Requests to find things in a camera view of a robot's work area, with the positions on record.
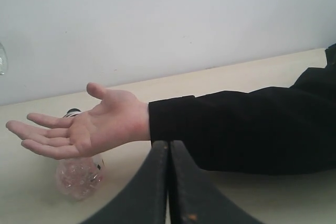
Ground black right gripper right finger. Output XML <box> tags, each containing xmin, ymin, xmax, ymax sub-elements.
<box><xmin>169</xmin><ymin>141</ymin><xmax>260</xmax><ymax>224</ymax></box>

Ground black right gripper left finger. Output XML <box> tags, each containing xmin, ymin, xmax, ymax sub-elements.
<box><xmin>83</xmin><ymin>141</ymin><xmax>168</xmax><ymax>224</ymax></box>

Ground white blue label bottle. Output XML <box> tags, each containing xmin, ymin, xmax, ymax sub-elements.
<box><xmin>0</xmin><ymin>44</ymin><xmax>8</xmax><ymax>76</ymax></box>

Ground black sleeved forearm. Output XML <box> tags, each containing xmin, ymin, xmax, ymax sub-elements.
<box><xmin>149</xmin><ymin>45</ymin><xmax>335</xmax><ymax>175</ymax></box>

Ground pink peach label bottle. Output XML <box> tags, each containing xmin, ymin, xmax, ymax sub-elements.
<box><xmin>55</xmin><ymin>108</ymin><xmax>106</xmax><ymax>201</ymax></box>

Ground person's open bare hand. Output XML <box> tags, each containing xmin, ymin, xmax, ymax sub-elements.
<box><xmin>6</xmin><ymin>83</ymin><xmax>150</xmax><ymax>160</ymax></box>

